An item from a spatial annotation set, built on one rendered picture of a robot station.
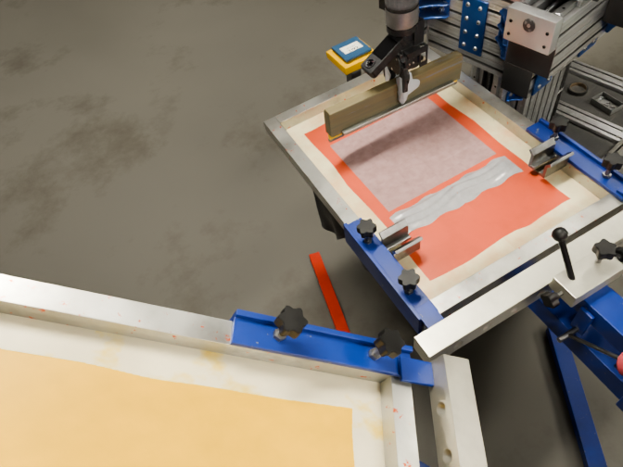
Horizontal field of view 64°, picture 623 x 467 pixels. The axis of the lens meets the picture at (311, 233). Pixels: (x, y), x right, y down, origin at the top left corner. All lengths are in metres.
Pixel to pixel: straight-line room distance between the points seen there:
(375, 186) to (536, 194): 0.39
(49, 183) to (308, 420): 2.78
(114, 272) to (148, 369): 1.96
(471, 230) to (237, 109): 2.25
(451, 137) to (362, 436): 0.90
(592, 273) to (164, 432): 0.80
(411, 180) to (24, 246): 2.29
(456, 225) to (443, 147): 0.27
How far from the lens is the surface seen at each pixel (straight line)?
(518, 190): 1.34
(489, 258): 1.20
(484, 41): 1.73
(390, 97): 1.33
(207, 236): 2.59
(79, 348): 0.74
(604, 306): 1.09
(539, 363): 2.16
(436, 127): 1.48
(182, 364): 0.75
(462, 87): 1.58
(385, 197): 1.30
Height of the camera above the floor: 1.94
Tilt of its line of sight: 52 degrees down
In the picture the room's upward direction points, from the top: 14 degrees counter-clockwise
